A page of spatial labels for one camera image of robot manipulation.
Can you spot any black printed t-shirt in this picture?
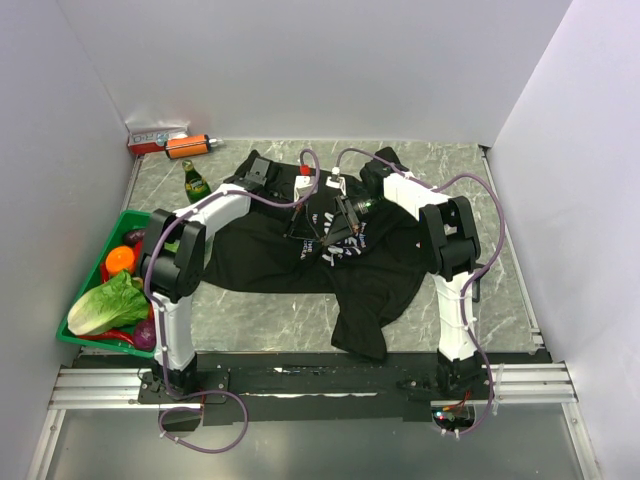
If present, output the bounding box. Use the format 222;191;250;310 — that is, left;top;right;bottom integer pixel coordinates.
203;162;427;360

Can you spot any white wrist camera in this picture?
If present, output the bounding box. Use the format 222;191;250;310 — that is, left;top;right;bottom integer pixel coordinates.
325;166;347;196
293;165;316;202

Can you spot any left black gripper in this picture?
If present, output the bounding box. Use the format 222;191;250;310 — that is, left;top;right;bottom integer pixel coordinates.
257;192;321;243

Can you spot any purple red onion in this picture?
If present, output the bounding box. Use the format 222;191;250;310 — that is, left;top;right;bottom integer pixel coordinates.
132;319;156;351

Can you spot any green glass bottle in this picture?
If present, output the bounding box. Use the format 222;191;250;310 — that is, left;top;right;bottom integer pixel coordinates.
182;160;212;204

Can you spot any red white cardboard box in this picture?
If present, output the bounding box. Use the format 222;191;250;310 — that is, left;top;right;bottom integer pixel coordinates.
127;126;189;156

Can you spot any black wire frame cube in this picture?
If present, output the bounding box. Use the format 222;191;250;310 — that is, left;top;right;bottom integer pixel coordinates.
472;263;490;303

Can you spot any dark purple eggplant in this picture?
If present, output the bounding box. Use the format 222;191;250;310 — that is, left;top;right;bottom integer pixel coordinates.
122;228;146;248

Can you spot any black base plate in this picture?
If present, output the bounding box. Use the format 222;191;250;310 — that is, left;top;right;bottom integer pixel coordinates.
138;353;490;426

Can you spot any green plastic tray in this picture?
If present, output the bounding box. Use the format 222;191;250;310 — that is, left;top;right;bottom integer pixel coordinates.
55;209;214;359

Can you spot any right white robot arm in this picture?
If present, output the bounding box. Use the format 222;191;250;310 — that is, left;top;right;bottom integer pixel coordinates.
323;156;482;399

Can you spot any aluminium rail frame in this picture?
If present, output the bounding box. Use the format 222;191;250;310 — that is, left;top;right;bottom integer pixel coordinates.
48;364;578;410

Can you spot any lettuce head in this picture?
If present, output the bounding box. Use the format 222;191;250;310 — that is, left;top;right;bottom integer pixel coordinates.
67;271;149;336

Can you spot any purple cable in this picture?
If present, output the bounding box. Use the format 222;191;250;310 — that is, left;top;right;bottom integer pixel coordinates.
333;148;506;441
147;149;321;454

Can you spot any orange cylinder tool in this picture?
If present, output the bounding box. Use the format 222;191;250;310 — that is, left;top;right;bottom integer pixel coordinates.
164;134;225;160

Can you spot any red chili pepper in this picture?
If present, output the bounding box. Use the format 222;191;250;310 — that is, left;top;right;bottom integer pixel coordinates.
80;329;135;347

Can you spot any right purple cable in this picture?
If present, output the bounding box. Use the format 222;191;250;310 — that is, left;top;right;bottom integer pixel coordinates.
333;148;506;441

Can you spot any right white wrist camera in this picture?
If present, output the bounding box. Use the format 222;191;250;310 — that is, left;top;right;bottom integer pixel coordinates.
325;166;347;196

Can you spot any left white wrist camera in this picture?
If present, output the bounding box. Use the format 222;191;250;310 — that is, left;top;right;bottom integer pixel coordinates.
293;165;316;202

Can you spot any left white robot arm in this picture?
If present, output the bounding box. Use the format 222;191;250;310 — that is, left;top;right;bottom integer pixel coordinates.
137;149;321;402

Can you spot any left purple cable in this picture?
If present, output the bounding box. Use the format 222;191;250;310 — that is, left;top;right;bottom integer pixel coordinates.
147;149;321;454

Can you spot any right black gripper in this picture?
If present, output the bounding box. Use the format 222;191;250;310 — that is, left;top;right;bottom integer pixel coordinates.
323;194;396;248

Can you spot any orange fruit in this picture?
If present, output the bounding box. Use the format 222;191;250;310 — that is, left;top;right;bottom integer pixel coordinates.
105;245;136;277

